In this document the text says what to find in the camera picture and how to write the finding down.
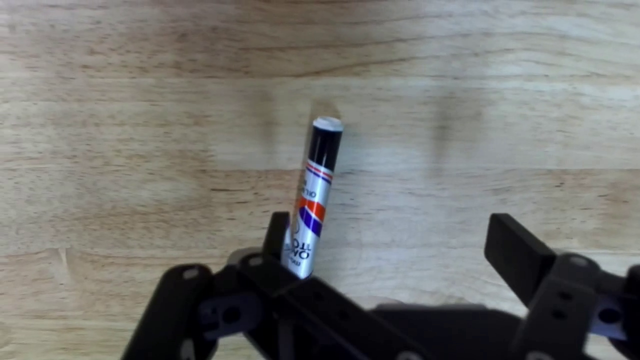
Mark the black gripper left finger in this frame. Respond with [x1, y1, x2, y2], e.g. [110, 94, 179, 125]
[122, 213, 427, 360]

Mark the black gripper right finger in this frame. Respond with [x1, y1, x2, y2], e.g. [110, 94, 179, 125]
[484, 215, 640, 360]

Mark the white marker with black cap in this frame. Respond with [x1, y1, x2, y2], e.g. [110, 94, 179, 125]
[282, 116, 343, 279]

